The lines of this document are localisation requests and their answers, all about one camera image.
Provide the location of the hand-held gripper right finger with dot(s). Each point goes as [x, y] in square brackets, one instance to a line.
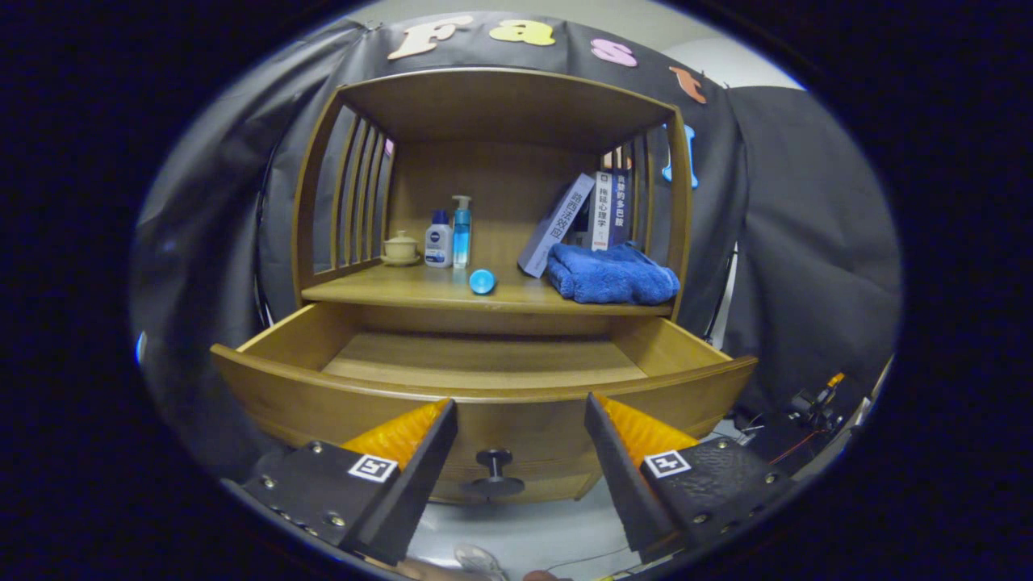
[625, 484]

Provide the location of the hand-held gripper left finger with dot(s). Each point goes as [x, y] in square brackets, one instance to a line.
[411, 484]

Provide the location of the wooden drawer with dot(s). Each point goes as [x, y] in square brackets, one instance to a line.
[524, 420]

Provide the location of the blue squeeze tube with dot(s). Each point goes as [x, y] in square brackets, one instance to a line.
[483, 282]

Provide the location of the wooden countertop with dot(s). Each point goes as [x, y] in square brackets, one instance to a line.
[420, 286]

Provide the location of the wooden cabinet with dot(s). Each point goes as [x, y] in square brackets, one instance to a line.
[500, 105]

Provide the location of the black light stand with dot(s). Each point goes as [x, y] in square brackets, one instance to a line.
[714, 327]

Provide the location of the orange and black tool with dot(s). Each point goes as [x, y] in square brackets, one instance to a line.
[815, 399]

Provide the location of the blue folded towel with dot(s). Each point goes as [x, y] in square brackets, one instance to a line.
[613, 276]

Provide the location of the small beige lidded teacup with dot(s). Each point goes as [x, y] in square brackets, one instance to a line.
[401, 248]

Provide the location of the white lotion bottle blue cap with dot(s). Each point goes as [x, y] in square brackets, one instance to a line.
[438, 246]

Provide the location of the clear blue pump bottle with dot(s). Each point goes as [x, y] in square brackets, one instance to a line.
[461, 238]

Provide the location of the grey book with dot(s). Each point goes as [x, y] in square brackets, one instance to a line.
[557, 226]

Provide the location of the white spine book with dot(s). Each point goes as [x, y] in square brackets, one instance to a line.
[602, 210]

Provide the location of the blue spine book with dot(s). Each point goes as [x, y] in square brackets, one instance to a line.
[621, 206]

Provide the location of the black backdrop cloth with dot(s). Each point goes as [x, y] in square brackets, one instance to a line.
[807, 242]

